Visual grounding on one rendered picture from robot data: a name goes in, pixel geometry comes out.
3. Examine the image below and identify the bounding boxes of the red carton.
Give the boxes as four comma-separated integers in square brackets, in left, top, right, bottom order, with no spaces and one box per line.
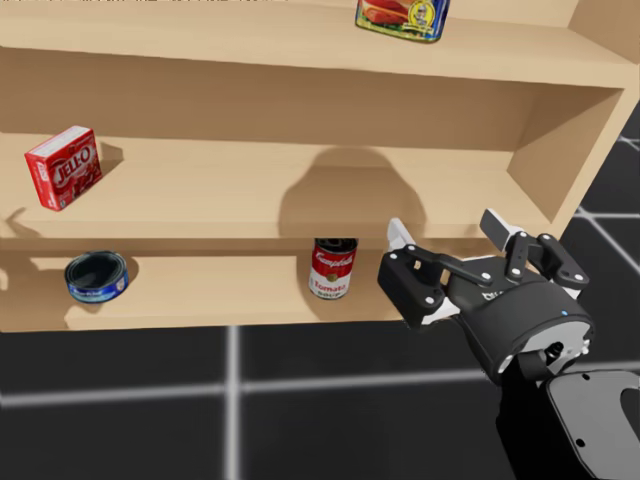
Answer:
[23,125,104,213]

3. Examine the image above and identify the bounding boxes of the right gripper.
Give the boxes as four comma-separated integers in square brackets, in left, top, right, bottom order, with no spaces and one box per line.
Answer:
[377,207,596,389]

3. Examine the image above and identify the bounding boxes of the red and white can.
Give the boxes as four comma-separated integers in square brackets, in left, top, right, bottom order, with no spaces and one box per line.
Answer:
[307,236,360,302]

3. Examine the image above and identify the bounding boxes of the pale wooden shelf unit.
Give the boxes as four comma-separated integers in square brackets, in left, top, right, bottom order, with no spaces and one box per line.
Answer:
[0,0,640,335]

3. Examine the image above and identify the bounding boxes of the green and blue rectangular can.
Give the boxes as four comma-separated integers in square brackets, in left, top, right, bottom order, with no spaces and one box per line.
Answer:
[354,0,452,46]

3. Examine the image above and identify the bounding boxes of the blue flat can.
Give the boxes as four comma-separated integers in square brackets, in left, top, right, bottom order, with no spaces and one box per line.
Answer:
[63,250,131,305]

